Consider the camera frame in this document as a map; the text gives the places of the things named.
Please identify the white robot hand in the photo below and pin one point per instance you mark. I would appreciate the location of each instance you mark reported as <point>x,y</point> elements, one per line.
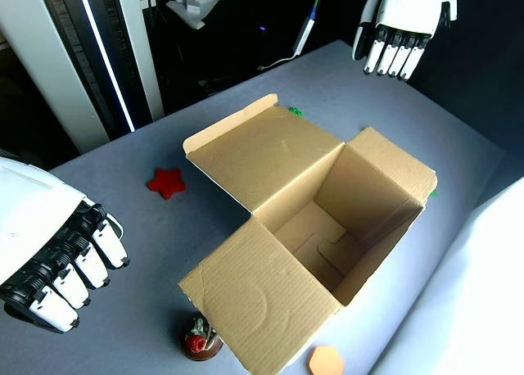
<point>32,211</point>
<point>409,10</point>

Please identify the brown cardboard box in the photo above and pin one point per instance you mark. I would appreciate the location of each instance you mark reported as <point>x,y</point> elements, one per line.
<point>266,162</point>

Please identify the small brown figurine toy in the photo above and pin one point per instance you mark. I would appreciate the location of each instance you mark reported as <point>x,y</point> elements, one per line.
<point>200,346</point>

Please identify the red star block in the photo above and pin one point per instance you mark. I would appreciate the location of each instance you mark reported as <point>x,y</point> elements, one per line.
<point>165,183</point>

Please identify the grey table cloth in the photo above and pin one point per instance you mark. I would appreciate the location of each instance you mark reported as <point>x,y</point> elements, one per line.
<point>163,248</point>

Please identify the white cabinet with light strip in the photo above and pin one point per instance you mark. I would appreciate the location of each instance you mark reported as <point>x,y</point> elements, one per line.
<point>41,64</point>

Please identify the green toy brick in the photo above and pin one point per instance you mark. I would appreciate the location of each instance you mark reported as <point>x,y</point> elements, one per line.
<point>296,112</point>
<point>433,194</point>

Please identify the white plastic device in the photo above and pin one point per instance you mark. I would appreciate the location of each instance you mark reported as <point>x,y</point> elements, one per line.
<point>188,12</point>

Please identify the orange hexagon block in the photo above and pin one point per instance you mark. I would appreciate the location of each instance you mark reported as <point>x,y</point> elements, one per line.
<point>325,360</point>

